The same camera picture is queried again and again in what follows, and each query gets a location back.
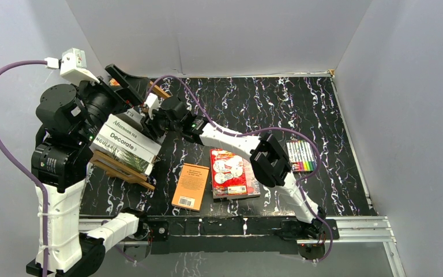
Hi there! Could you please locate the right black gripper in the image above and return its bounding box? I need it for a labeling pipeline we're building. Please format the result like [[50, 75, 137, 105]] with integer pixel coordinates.
[[140, 105, 182, 143]]

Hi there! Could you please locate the white Afternoon tea book box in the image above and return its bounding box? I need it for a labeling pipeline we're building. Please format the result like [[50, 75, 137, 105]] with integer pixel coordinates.
[[105, 114, 166, 146]]

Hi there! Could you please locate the grey book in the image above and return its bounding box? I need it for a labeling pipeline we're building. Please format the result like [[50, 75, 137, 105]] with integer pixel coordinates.
[[117, 108, 144, 131]]

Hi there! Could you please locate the white palm leaf book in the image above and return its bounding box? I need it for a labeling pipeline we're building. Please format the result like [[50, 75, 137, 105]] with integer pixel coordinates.
[[91, 134, 153, 176]]

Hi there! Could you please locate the brown Decorate Furniture book box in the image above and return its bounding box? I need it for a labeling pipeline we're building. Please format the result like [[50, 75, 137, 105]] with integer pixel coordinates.
[[99, 125, 156, 164]]

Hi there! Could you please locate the red comic treehouse book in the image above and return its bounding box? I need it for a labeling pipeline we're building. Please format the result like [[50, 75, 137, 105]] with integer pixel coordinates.
[[209, 148, 257, 199]]

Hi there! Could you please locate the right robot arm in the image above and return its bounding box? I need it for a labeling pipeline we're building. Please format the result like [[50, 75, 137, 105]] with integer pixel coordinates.
[[142, 93, 325, 239]]

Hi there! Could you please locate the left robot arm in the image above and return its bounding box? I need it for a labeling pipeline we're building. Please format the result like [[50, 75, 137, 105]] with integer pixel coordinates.
[[27, 64, 149, 276]]

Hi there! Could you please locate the wooden book rack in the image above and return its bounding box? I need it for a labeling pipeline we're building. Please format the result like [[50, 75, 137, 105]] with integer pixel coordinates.
[[90, 85, 170, 190]]

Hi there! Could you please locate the orange paperback book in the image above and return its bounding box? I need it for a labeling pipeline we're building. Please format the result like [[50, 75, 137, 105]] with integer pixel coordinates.
[[171, 163, 209, 212]]

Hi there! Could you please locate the coloured marker pen pack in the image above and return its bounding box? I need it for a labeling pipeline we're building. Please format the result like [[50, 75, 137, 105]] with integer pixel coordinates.
[[286, 140, 317, 173]]

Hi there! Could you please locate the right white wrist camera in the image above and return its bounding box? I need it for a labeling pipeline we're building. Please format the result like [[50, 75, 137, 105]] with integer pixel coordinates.
[[142, 93, 160, 119]]

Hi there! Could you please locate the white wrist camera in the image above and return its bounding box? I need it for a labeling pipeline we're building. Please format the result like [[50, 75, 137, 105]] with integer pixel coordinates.
[[142, 93, 160, 119], [44, 48, 99, 86]]

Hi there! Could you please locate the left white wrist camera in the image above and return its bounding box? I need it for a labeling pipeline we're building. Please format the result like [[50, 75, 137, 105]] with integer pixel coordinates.
[[44, 48, 99, 86]]

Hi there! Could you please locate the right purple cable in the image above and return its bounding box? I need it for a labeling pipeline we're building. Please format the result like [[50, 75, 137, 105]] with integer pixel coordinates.
[[145, 74, 335, 263]]

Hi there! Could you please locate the aluminium front rail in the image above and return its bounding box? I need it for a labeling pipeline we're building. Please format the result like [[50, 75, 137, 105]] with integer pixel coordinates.
[[53, 216, 396, 253]]

